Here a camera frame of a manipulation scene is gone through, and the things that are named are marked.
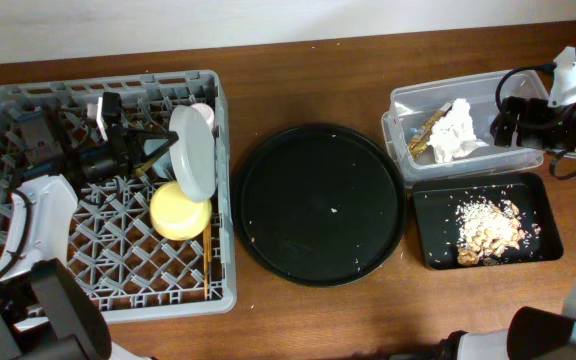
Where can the gold foil wrapper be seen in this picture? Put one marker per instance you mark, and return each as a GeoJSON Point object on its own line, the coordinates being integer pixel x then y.
{"type": "Point", "coordinates": [419, 142]}

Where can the grey round plate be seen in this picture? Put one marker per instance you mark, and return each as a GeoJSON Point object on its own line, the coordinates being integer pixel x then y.
{"type": "Point", "coordinates": [193, 154]}

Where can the blue cup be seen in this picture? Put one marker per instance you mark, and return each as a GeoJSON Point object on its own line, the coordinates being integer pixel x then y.
{"type": "Point", "coordinates": [163, 166]}

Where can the yellow bowl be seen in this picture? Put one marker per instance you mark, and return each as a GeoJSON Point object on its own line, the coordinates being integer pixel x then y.
{"type": "Point", "coordinates": [174, 216]}

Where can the grey plastic dishwasher rack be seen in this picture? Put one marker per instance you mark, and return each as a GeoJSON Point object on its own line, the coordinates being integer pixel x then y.
{"type": "Point", "coordinates": [125, 267]}

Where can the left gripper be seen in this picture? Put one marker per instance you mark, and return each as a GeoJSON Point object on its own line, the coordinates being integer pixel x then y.
{"type": "Point", "coordinates": [119, 148]}

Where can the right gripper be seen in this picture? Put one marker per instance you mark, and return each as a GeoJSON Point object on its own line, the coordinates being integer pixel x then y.
{"type": "Point", "coordinates": [503, 122]}

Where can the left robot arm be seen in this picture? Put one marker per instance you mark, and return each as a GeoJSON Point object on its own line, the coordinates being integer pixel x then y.
{"type": "Point", "coordinates": [44, 313]}

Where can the white tissue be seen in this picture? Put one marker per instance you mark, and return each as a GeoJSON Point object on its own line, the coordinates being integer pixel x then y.
{"type": "Point", "coordinates": [452, 136]}

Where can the food scraps and rice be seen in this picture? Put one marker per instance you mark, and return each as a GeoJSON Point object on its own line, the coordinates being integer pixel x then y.
{"type": "Point", "coordinates": [487, 230]}

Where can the pink cup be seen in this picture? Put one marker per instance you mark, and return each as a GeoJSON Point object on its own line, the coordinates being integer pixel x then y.
{"type": "Point", "coordinates": [207, 114]}

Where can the clear plastic bin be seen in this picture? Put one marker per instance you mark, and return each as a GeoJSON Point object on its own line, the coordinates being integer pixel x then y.
{"type": "Point", "coordinates": [412, 106]}

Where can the round black tray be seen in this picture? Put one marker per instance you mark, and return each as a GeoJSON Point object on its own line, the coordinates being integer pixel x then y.
{"type": "Point", "coordinates": [319, 205]}

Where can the black rectangular tray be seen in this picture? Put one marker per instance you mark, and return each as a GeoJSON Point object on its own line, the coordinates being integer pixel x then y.
{"type": "Point", "coordinates": [440, 205]}

